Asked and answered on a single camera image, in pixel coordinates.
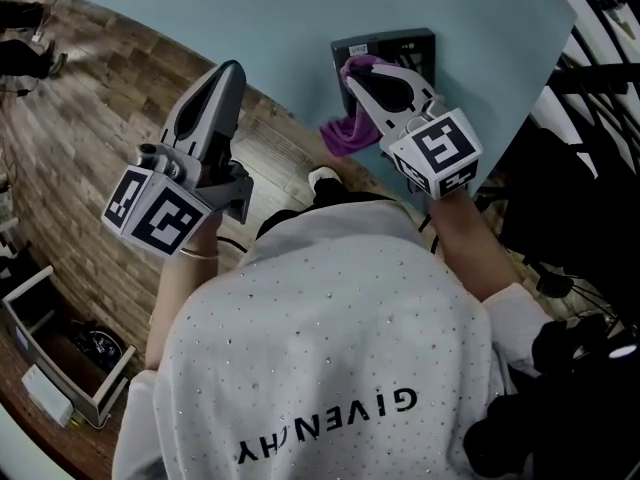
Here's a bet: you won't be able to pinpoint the black equipment pack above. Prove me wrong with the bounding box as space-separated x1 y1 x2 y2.
462 312 640 480

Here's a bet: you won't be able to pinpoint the white paper box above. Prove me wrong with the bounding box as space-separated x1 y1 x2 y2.
20 365 74 427

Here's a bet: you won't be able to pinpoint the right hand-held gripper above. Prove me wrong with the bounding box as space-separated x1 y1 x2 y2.
345 66 484 201

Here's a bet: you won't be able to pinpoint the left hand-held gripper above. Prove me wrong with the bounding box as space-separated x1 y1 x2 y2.
101 60 255 257

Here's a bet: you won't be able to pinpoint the person's white dotted shirt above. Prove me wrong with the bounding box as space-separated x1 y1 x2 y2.
112 200 556 480

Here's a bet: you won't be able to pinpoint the black round device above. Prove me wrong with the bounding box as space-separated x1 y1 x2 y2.
69 320 124 374

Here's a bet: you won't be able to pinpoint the light blue white-legged table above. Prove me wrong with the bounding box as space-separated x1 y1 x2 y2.
84 0 579 219

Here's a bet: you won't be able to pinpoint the person's white shoe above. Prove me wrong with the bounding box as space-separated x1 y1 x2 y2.
307 166 344 194

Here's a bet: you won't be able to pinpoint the person's black trousers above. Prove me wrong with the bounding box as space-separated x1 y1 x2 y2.
254 177 396 242

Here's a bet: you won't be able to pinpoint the white frame desk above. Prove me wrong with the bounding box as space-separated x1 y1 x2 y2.
0 265 136 429

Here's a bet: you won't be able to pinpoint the person's right forearm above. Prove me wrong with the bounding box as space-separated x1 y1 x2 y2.
428 187 524 302

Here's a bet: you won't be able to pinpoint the person's left forearm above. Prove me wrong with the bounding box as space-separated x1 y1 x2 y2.
144 212 221 372

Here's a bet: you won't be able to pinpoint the black metal railing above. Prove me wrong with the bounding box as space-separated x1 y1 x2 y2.
544 0 640 169

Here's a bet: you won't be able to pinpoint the purple cloth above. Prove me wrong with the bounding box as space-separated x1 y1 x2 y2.
319 53 396 158

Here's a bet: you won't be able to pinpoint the black office chair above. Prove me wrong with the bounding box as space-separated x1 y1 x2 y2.
499 117 640 314

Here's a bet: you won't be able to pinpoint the brown wooden desk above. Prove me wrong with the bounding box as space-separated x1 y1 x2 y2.
0 342 116 480

